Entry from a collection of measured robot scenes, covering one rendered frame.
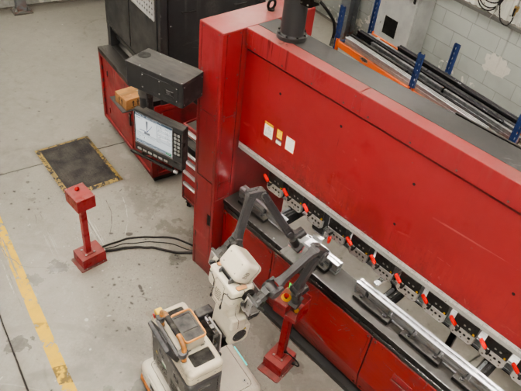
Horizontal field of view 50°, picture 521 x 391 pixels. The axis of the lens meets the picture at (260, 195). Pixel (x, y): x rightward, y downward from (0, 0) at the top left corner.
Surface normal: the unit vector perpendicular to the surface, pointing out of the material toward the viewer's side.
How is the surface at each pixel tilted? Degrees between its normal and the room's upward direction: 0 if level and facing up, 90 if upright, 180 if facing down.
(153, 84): 90
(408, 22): 90
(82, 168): 0
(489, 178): 90
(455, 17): 90
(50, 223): 0
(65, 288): 0
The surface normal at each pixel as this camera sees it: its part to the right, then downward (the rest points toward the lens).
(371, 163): -0.73, 0.39
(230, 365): 0.10, -0.76
